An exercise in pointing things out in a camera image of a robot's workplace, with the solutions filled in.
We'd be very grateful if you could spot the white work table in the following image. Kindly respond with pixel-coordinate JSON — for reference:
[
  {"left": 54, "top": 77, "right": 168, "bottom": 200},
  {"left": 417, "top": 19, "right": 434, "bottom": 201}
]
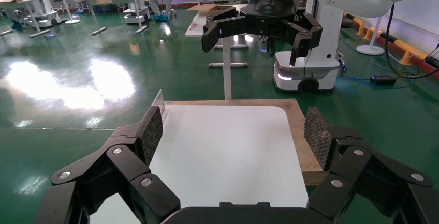
[{"left": 0, "top": 0, "right": 51, "bottom": 39}]

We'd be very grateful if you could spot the white height-adjustable table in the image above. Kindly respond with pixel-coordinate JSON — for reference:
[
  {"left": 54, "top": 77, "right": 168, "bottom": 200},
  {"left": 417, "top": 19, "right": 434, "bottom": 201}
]
[{"left": 185, "top": 4, "right": 255, "bottom": 100}]

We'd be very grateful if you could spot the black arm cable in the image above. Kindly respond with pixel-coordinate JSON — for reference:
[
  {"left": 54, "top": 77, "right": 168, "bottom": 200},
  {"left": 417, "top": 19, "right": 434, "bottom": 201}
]
[{"left": 384, "top": 3, "right": 439, "bottom": 80}]

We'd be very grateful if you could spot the black power adapter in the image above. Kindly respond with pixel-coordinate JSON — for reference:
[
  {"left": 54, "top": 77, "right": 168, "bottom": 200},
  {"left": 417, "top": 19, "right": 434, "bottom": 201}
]
[{"left": 370, "top": 75, "right": 398, "bottom": 86}]

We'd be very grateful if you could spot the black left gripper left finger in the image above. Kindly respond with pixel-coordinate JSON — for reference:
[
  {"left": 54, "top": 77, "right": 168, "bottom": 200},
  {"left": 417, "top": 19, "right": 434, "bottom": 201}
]
[{"left": 34, "top": 106, "right": 181, "bottom": 224}]

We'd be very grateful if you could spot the blue floor cable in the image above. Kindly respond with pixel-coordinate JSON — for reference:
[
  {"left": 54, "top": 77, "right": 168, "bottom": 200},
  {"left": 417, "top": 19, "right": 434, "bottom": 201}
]
[{"left": 338, "top": 61, "right": 416, "bottom": 91}]

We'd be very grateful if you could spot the white round-base stand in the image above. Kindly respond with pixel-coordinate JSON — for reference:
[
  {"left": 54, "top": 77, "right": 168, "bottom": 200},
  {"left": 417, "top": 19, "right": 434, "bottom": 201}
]
[{"left": 356, "top": 17, "right": 386, "bottom": 56}]

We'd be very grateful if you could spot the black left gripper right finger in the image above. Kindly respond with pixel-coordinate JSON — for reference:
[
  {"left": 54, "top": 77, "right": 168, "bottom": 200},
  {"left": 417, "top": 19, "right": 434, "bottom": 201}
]
[{"left": 303, "top": 106, "right": 439, "bottom": 224}]

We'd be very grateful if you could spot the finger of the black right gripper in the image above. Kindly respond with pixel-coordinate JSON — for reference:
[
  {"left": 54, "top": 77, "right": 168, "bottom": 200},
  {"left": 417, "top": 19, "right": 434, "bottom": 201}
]
[
  {"left": 279, "top": 12, "right": 324, "bottom": 67},
  {"left": 201, "top": 6, "right": 251, "bottom": 53}
]

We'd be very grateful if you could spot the flat cardboard box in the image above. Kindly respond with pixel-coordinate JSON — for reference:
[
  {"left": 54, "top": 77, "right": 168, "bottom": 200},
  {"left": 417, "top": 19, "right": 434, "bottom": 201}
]
[{"left": 186, "top": 4, "right": 237, "bottom": 18}]

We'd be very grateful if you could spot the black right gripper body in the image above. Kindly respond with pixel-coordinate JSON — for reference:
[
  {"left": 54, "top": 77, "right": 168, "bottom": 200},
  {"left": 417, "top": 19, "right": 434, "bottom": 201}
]
[{"left": 240, "top": 0, "right": 302, "bottom": 44}]

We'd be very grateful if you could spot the yellow black floor barrier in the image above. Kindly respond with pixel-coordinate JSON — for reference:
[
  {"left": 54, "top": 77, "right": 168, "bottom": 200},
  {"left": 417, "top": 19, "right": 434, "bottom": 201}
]
[{"left": 343, "top": 11, "right": 439, "bottom": 77}]

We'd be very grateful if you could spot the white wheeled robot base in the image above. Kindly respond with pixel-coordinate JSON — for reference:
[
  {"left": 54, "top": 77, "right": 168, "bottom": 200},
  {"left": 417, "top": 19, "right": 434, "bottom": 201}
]
[{"left": 123, "top": 7, "right": 151, "bottom": 25}]

